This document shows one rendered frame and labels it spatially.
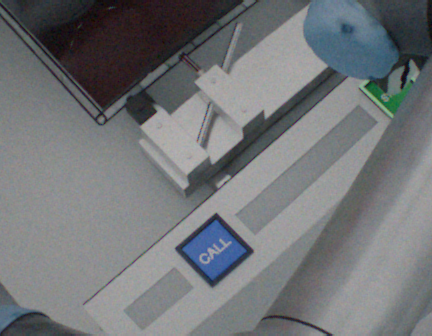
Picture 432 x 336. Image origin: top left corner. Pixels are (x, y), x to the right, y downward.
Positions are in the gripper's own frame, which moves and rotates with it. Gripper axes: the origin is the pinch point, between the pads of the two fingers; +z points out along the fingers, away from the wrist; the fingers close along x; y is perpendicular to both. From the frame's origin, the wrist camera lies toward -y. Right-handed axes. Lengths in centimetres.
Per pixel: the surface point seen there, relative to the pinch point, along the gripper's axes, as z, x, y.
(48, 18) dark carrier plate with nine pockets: 7.5, 20.4, 39.3
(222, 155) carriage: 9.4, 16.7, 10.7
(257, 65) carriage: 9.4, 6.1, 16.4
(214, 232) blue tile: 0.9, 24.8, 2.1
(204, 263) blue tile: 0.9, 27.7, 0.4
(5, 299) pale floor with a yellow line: 97, 52, 50
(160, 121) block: 6.6, 19.6, 17.5
